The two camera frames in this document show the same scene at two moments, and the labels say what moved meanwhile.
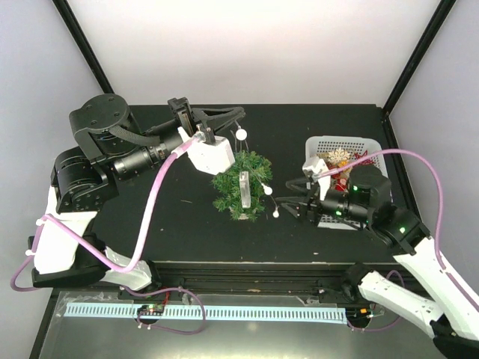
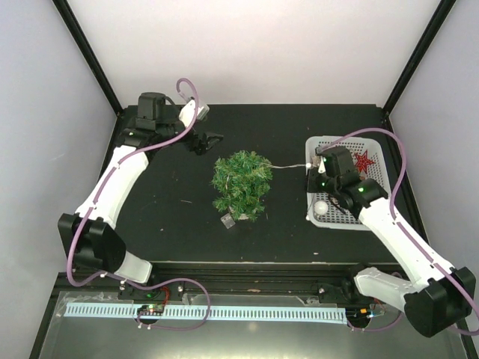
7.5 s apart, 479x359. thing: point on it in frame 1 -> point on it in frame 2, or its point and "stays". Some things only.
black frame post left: x=65 y=11 stays
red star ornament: x=364 y=162 stays
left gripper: x=199 y=117 -> x=200 y=147
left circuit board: x=153 y=310 stays
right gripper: x=313 y=194 -> x=310 y=185
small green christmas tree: x=239 y=188 stays
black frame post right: x=435 y=22 stays
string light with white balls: x=241 y=135 -> x=321 y=207
